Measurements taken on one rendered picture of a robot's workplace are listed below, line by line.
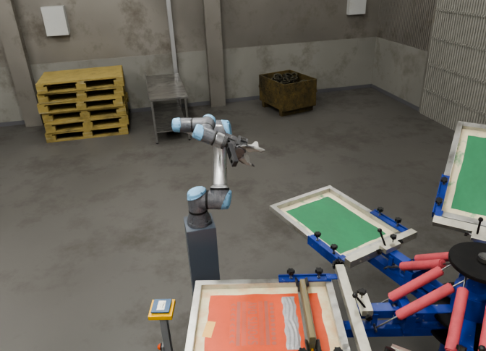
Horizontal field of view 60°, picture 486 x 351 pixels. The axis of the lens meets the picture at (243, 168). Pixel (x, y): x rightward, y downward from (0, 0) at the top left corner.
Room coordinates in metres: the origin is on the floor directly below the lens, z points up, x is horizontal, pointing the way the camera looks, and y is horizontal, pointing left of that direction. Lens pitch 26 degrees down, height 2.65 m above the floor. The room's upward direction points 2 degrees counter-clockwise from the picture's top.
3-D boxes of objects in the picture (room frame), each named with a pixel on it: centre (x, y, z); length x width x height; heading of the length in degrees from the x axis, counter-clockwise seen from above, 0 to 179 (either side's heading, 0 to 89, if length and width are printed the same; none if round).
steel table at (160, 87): (7.28, 1.30, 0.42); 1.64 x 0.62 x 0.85; 12
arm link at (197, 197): (2.22, 0.28, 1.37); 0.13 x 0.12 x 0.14; 84
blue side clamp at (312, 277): (1.90, -0.33, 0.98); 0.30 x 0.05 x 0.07; 89
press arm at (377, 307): (1.61, -0.64, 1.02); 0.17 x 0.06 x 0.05; 89
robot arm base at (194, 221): (2.22, 0.29, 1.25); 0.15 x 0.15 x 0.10
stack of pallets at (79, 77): (7.31, 2.73, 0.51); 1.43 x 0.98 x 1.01; 102
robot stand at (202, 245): (2.22, 0.29, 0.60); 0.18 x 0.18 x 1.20; 12
